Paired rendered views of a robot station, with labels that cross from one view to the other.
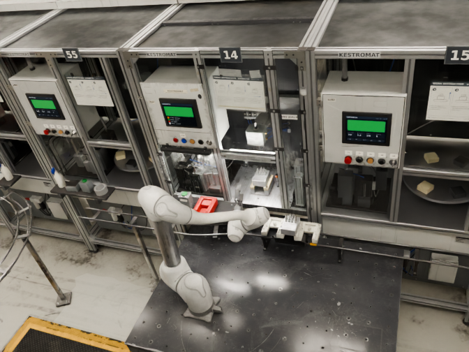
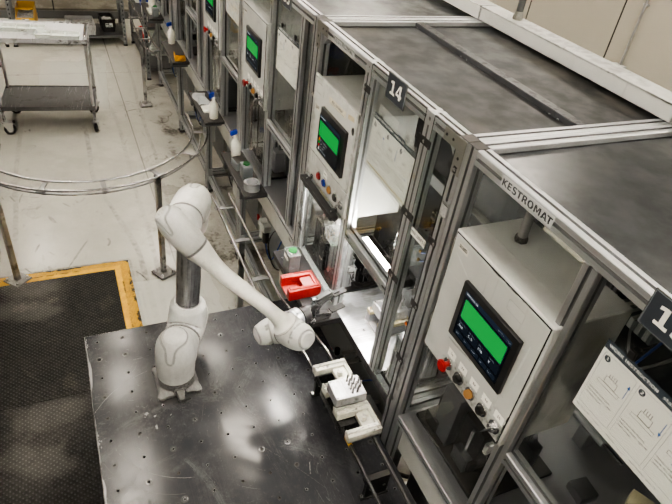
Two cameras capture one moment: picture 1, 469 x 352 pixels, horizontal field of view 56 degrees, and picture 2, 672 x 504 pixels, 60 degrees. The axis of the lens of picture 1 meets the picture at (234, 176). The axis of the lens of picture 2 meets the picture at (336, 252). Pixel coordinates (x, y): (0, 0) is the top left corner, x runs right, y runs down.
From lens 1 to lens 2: 1.29 m
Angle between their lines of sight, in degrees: 28
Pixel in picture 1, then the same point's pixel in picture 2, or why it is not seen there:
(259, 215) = (293, 333)
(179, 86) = (342, 102)
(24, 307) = (134, 249)
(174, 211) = (171, 227)
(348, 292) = not seen: outside the picture
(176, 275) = (174, 317)
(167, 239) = (181, 266)
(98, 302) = not seen: hidden behind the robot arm
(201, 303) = (162, 369)
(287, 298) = (252, 466)
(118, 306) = not seen: hidden behind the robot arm
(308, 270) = (316, 465)
